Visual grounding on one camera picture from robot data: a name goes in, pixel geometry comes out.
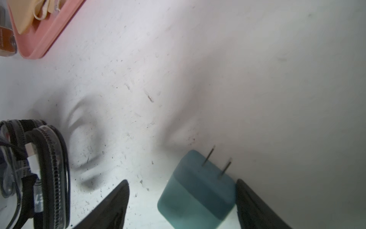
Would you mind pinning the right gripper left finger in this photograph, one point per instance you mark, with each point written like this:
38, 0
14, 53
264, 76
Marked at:
111, 212

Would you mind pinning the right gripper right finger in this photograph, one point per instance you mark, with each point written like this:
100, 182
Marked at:
253, 212

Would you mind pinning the clear pouch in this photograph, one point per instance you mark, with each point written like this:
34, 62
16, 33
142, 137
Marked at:
35, 175

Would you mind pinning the pink tray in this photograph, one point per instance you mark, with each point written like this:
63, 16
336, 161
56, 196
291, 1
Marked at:
34, 43

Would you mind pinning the orange pepper spice jar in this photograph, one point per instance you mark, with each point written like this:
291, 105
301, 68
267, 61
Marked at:
8, 43

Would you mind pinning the yellow folded napkin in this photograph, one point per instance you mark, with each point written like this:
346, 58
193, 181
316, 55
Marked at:
24, 12

